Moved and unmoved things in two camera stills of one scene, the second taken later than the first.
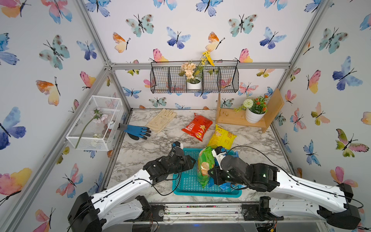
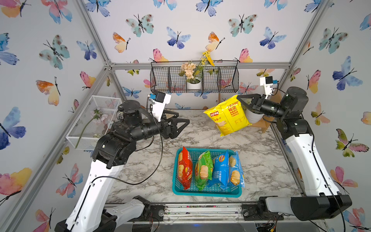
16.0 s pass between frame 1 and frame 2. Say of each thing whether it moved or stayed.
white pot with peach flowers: stayed
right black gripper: moved
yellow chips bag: moved
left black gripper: moved
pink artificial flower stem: stayed
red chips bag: moved
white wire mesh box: stayed
